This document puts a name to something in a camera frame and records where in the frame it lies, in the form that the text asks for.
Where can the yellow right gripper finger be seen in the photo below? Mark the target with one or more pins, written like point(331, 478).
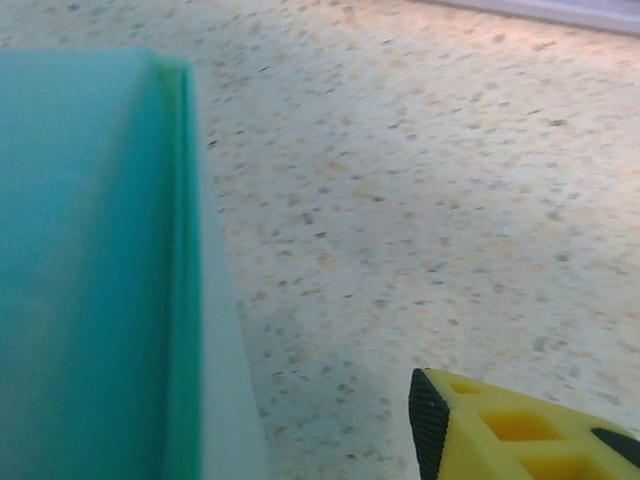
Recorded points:
point(500, 440)

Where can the lavender tray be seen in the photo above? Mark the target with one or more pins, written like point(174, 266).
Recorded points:
point(575, 10)

